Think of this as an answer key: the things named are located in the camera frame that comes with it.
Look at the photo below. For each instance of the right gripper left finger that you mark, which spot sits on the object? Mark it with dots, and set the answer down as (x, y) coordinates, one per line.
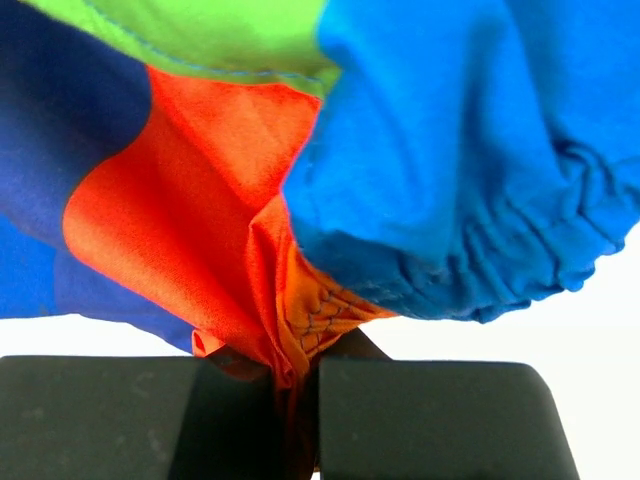
(138, 418)

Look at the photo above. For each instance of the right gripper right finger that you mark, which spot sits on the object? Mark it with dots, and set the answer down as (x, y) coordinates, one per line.
(396, 419)

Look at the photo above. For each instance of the rainbow striped shorts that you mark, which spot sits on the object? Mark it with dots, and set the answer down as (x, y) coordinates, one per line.
(269, 175)

